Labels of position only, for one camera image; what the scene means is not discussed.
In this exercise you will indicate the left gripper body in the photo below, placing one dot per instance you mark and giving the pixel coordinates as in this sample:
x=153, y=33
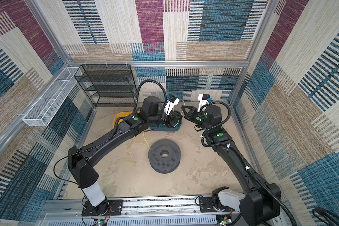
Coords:
x=167, y=120

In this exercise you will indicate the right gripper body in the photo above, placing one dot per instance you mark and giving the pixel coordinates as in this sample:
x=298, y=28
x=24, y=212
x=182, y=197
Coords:
x=198, y=118

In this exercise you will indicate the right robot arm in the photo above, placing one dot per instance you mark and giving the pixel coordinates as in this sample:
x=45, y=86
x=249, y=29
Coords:
x=262, y=200

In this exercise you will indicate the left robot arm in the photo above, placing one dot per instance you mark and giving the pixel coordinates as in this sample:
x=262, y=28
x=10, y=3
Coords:
x=81, y=161

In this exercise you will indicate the teal plastic bin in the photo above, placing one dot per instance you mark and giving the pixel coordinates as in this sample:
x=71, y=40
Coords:
x=162, y=127

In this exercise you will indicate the dark grey perforated spool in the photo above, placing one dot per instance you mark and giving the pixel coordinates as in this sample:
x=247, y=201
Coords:
x=164, y=156

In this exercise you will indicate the yellow plastic bin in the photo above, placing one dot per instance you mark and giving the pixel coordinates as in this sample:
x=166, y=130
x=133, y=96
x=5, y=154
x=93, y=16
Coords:
x=132, y=119

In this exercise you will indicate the black wire mesh shelf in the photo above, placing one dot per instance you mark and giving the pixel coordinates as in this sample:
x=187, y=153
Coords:
x=107, y=85

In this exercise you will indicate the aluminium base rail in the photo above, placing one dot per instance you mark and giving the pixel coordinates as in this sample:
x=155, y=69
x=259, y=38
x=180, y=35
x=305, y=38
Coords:
x=183, y=210

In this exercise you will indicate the white wire mesh basket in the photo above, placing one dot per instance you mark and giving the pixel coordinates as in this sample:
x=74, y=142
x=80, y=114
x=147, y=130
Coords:
x=46, y=107

